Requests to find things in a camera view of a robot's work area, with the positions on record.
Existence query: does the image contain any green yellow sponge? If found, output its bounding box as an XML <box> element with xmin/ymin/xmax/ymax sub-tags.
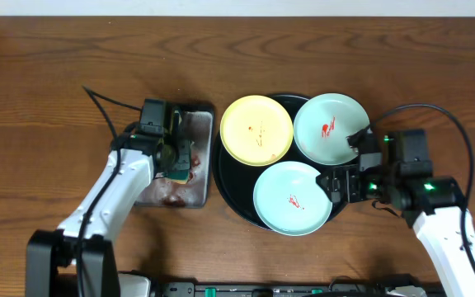
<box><xmin>165</xmin><ymin>109</ymin><xmax>195</xmax><ymax>186</ymax></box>

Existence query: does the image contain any light blue plate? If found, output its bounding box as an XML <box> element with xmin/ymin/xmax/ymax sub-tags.
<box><xmin>253</xmin><ymin>161</ymin><xmax>333</xmax><ymax>236</ymax></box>
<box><xmin>294</xmin><ymin>93</ymin><xmax>369</xmax><ymax>165</ymax></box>

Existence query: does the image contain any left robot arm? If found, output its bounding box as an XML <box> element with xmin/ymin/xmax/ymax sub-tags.
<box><xmin>26</xmin><ymin>101</ymin><xmax>193</xmax><ymax>296</ymax></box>

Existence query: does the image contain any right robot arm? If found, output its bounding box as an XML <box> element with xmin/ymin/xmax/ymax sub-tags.
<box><xmin>316</xmin><ymin>130</ymin><xmax>475</xmax><ymax>296</ymax></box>

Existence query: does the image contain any rectangular black soapy tray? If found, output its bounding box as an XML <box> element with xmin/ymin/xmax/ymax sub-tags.
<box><xmin>127</xmin><ymin>102</ymin><xmax>214</xmax><ymax>208</ymax></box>

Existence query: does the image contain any round black tray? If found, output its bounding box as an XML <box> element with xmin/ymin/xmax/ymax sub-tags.
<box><xmin>211</xmin><ymin>93</ymin><xmax>347</xmax><ymax>231</ymax></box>

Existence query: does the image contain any yellow plate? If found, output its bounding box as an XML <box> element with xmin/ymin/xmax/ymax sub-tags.
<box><xmin>219</xmin><ymin>95</ymin><xmax>294</xmax><ymax>167</ymax></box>

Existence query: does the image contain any left black cable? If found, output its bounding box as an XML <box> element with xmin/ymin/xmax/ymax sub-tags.
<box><xmin>74</xmin><ymin>85</ymin><xmax>143</xmax><ymax>297</ymax></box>

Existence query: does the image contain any black cable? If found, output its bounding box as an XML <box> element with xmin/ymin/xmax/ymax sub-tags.
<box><xmin>367</xmin><ymin>102</ymin><xmax>475</xmax><ymax>297</ymax></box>
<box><xmin>74</xmin><ymin>85</ymin><xmax>143</xmax><ymax>297</ymax></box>

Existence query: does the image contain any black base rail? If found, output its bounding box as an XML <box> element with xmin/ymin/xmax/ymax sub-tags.
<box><xmin>150</xmin><ymin>282</ymin><xmax>446</xmax><ymax>297</ymax></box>

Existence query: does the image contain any right black cable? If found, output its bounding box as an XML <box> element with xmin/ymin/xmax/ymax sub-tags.
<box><xmin>367</xmin><ymin>102</ymin><xmax>475</xmax><ymax>297</ymax></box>

